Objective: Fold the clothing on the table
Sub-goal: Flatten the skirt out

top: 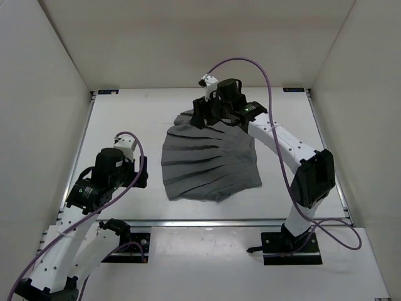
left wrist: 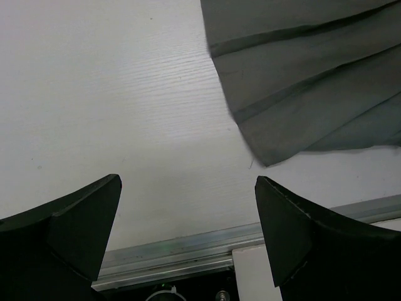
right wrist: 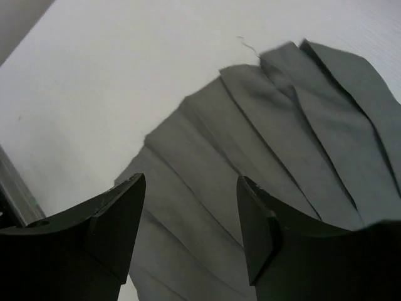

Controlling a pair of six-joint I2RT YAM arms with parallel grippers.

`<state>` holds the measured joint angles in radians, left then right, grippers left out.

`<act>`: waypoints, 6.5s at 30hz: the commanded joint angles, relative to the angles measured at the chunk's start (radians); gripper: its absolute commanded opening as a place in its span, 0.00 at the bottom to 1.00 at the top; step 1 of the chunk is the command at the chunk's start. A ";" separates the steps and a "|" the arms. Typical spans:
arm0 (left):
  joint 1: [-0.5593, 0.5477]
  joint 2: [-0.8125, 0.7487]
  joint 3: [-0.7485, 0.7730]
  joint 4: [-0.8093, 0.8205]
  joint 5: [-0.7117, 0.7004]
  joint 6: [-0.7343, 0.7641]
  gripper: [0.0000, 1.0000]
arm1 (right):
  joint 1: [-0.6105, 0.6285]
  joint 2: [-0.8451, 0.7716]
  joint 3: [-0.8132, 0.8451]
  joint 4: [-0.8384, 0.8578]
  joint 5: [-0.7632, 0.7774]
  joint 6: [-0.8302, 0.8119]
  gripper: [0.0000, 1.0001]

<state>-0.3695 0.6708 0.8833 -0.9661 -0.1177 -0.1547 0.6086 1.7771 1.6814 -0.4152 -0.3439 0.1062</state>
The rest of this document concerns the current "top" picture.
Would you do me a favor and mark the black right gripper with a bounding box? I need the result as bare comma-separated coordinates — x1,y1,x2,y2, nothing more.
192,92,232,129

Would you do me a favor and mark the grey pleated skirt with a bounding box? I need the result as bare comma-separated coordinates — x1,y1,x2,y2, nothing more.
161,110,262,202

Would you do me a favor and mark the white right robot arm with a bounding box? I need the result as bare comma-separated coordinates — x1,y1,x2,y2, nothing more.
190,75,335,251

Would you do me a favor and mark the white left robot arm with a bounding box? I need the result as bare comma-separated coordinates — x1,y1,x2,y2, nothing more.
8,147,148,300

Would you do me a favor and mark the blue left corner label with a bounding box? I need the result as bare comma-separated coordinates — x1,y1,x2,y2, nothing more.
97,89,120,95

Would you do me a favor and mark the blue corner label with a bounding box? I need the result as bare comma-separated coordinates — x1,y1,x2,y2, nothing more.
97,89,120,95
283,87,305,93

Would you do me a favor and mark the blue right corner label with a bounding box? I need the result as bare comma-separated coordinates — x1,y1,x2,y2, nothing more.
283,87,305,93

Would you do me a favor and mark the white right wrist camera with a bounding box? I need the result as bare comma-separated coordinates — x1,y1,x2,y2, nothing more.
198,74,219,102

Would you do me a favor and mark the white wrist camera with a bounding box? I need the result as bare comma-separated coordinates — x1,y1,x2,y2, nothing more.
113,135,137,162
198,74,219,102

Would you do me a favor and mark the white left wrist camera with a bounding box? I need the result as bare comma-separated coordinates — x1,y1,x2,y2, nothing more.
113,135,137,162

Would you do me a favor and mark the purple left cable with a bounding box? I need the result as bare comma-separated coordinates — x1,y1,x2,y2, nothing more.
8,130,148,301

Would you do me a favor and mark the purple cable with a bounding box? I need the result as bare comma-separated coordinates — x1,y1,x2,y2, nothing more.
8,130,148,301
206,58,363,256

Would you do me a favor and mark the aluminium front rail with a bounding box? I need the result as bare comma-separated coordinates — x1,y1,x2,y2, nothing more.
124,219,284,228

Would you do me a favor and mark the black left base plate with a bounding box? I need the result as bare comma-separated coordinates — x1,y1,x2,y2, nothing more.
102,228,151,264

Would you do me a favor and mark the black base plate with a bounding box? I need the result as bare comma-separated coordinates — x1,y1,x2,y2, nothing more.
246,232,323,266
102,228,151,264

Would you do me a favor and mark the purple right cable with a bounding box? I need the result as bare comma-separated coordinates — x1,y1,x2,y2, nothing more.
206,58,363,256

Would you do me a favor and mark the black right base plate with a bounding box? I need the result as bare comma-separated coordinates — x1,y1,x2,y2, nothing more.
246,232,323,266

